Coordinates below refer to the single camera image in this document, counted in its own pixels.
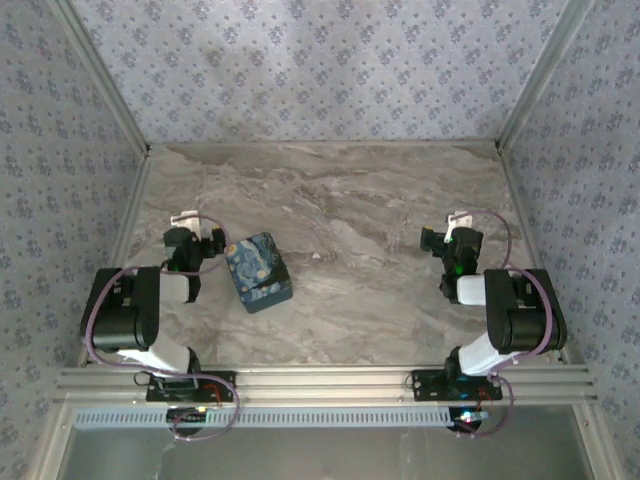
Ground starry night print tin box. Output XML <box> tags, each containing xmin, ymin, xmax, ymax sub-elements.
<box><xmin>223</xmin><ymin>230</ymin><xmax>294</xmax><ymax>315</ymax></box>

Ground aluminium side rail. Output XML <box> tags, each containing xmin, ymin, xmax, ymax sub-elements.
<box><xmin>499</xmin><ymin>144</ymin><xmax>574</xmax><ymax>364</ymax></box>
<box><xmin>74</xmin><ymin>149</ymin><xmax>154</xmax><ymax>369</ymax></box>

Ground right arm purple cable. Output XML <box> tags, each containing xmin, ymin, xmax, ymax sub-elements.
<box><xmin>449</xmin><ymin>209</ymin><xmax>557</xmax><ymax>441</ymax></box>

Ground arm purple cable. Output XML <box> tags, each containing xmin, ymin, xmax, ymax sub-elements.
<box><xmin>82</xmin><ymin>213</ymin><xmax>241</xmax><ymax>442</ymax></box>
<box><xmin>449</xmin><ymin>209</ymin><xmax>557</xmax><ymax>441</ymax></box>

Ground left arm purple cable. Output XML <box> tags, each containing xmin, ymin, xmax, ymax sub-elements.
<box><xmin>82</xmin><ymin>213</ymin><xmax>241</xmax><ymax>442</ymax></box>

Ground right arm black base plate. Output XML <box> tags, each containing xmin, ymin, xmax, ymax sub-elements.
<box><xmin>410</xmin><ymin>368</ymin><xmax>503</xmax><ymax>402</ymax></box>

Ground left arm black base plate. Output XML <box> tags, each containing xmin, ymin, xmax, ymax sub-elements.
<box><xmin>146</xmin><ymin>371</ymin><xmax>238</xmax><ymax>404</ymax></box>

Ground long aluminium frame rail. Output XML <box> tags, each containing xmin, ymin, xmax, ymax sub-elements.
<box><xmin>52</xmin><ymin>363</ymin><xmax>600</xmax><ymax>407</ymax></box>

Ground aluminium corner post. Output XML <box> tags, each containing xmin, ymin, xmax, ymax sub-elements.
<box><xmin>52</xmin><ymin>0</ymin><xmax>153</xmax><ymax>154</ymax></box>
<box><xmin>497</xmin><ymin>0</ymin><xmax>599</xmax><ymax>151</ymax></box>

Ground grey slotted cable duct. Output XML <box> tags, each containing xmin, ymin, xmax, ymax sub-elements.
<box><xmin>72</xmin><ymin>405</ymin><xmax>454</xmax><ymax>430</ymax></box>

